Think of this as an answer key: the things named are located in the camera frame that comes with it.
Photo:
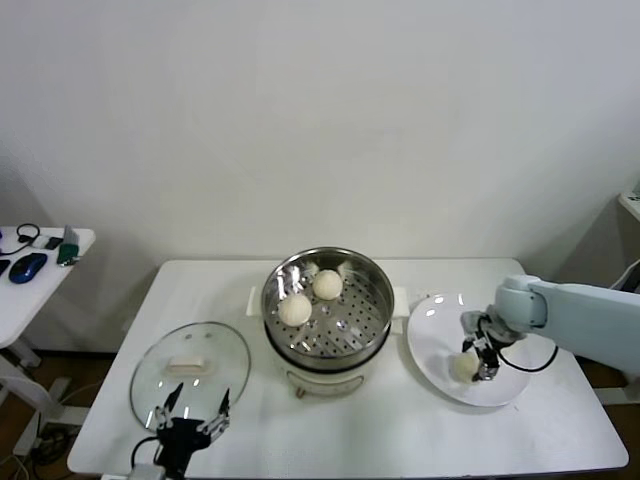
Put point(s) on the white round plate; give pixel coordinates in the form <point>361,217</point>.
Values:
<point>435,340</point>

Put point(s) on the white table foot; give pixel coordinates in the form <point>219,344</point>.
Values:
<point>617,395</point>
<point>75,415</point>

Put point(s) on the white side table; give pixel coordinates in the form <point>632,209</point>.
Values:
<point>30,300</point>

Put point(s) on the blue computer mouse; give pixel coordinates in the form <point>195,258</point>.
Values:
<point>27,267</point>

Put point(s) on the green grey circuit module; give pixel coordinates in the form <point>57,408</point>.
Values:
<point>67,252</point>

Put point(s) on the white desk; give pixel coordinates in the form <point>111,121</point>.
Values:
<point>631,207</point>

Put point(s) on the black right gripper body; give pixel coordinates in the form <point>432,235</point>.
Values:
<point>492,332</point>

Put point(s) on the stainless steel steamer basket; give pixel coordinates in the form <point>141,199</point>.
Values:
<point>370,300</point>

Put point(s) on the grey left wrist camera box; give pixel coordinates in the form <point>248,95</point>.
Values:
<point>147,472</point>

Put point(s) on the white steamed baozi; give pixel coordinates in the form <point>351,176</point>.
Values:
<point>462,367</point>
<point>295,310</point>
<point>327,285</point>

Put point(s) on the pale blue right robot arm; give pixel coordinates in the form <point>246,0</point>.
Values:
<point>575,310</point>

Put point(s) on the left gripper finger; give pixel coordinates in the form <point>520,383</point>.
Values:
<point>176,392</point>
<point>223,405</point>

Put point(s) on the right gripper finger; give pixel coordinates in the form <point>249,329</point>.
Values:
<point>469,322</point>
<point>489,370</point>

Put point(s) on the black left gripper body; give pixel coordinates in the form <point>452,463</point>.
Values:
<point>180,437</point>

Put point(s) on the white electric cooker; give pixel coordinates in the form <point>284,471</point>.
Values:
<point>325,380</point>

